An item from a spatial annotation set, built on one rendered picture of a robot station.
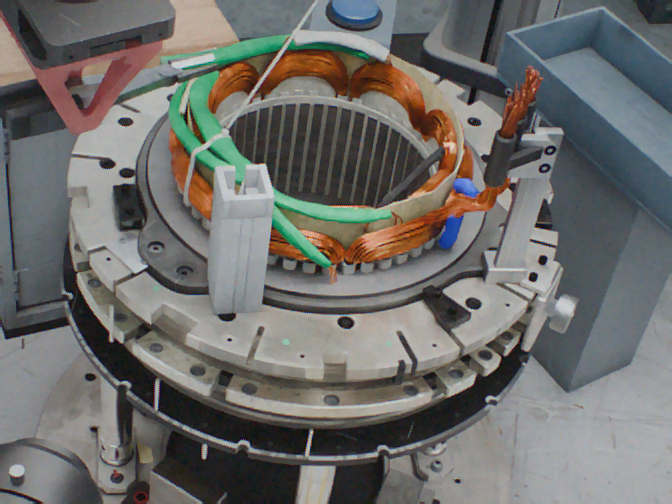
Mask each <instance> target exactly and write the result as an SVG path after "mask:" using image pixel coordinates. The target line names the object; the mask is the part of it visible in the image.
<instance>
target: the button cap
mask: <svg viewBox="0 0 672 504"><path fill-rule="evenodd" d="M331 13H332V14H333V15H334V16H335V17H336V18H337V19H339V20H341V21H343V22H346V23H349V24H355V25H363V24H369V23H371V22H374V21H375V20H376V19H377V15H378V5H377V4H376V2H375V1H374V0H333V2H332V8H331Z"/></svg>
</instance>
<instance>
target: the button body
mask: <svg viewBox="0 0 672 504"><path fill-rule="evenodd" d="M329 1H331V0H319V2H318V3H317V5H316V6H315V7H314V10H313V14H312V18H311V22H310V27H309V31H318V32H342V33H348V34H354V35H358V36H360V37H362V38H365V39H369V40H373V41H375V42H377V43H378V44H380V45H382V46H383V47H385V48H386V49H388V50H390V44H391V38H392V31H393V25H394V18H395V12H396V5H397V1H395V0H374V1H375V2H376V4H377V5H378V6H379V7H380V9H381V10H382V12H383V20H382V23H381V24H380V25H379V26H378V27H377V28H375V29H373V30H370V31H364V32H355V31H349V30H345V29H342V28H339V27H337V26H335V25H334V24H332V23H331V22H330V21H329V20H328V19H327V17H326V15H325V9H326V5H327V4H328V2H329Z"/></svg>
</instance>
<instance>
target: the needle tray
mask: <svg viewBox="0 0 672 504"><path fill-rule="evenodd" d="M528 66H532V70H534V73H535V70H537V73H539V75H538V78H537V81H536V84H535V87H536V85H537V82H538V80H539V78H540V77H542V78H543V80H542V82H541V84H540V86H539V88H538V91H537V93H536V95H535V97H536V98H537V100H538V103H537V106H536V110H535V112H536V113H537V114H538V115H539V116H540V117H541V118H542V119H543V120H544V121H545V122H547V123H548V124H549V125H550V126H551V127H552V128H561V129H562V131H563V137H562V140H561V144H560V147H559V150H558V153H557V156H556V159H555V162H554V166H553V169H552V172H551V175H550V178H549V183H550V185H551V188H552V191H553V197H552V200H551V203H549V207H550V212H551V216H552V220H553V227H552V230H551V231H553V232H558V241H557V248H556V252H555V255H554V259H553V261H555V262H557V263H559V264H560V265H561V268H563V272H562V275H561V278H560V281H559V284H558V286H557V289H556V292H555V295H554V298H553V299H555V300H558V302H559V300H560V298H561V296H562V294H563V293H565V292H567V293H569V294H572V295H574V296H576V297H578V299H579V300H578V303H577V306H576V308H575V312H574V315H573V318H572V320H571V321H570V322H569V324H568V326H567V328H566V330H565V332H563V333H560V332H557V331H555V330H553V329H550V326H549V323H550V320H551V318H552V317H550V316H548V315H547V318H546V320H545V322H544V323H543V325H542V327H541V329H540V331H539V333H538V335H537V339H536V342H535V345H534V348H533V351H532V354H531V355H532V356H533V357H534V359H535V360H536V361H537V362H538V363H539V364H540V365H541V366H542V367H543V368H544V369H545V371H546V372H547V373H548V374H549V375H550V376H551V377H552V378H553V379H554V380H555V381H556V383H557V384H558V385H559V386H560V387H561V388H562V389H563V390H564V391H565V392H566V393H569V392H572V391H574V390H576V389H578V388H580V387H582V386H585V385H587V384H589V383H591V382H593V381H595V380H597V379H600V378H602V377H604V376H606V375H608V374H610V373H613V372H615V371H617V370H619V369H621V368H623V367H626V366H628V365H630V364H631V362H632V360H633V357H634V355H635V353H636V350H637V348H638V346H639V344H640V341H641V339H642V337H643V334H644V332H645V330H646V327H647V325H648V323H649V321H650V318H651V316H652V314H653V311H654V309H655V307H656V304H657V302H658V300H659V298H660V295H661V293H662V291H663V288H664V286H665V284H666V282H667V279H668V277H669V275H670V272H671V270H672V60H670V59H669V58H668V57H667V56H665V55H664V54H663V53H662V52H660V51H659V50H658V49H657V48H655V47H654V46H653V45H652V44H650V43H649V42H648V41H647V40H645V39H644V38H643V37H642V36H640V35H639V34H638V33H637V32H635V31H634V30H633V29H631V28H630V27H629V26H628V25H626V24H625V23H624V22H623V21H621V20H620V19H619V18H618V17H616V16H615V15H614V14H613V13H611V12H610V11H609V10H608V9H606V8H605V7H604V6H599V7H595V8H592V9H588V10H585V11H581V12H577V13H574V14H570V15H567V16H563V17H560V18H556V19H552V20H549V21H545V22H542V23H538V24H534V25H531V26H527V27H524V28H520V29H516V30H513V31H509V32H506V35H505V39H504V42H503V46H502V50H501V54H500V58H499V62H498V66H497V69H496V73H495V76H496V77H497V78H498V79H499V80H501V81H502V82H503V83H504V84H505V85H506V86H507V87H508V88H509V89H510V90H512V91H513V92H514V93H515V83H516V82H517V91H519V94H520V88H521V84H522V85H524V84H525V79H526V70H528ZM517 91H516V93H517Z"/></svg>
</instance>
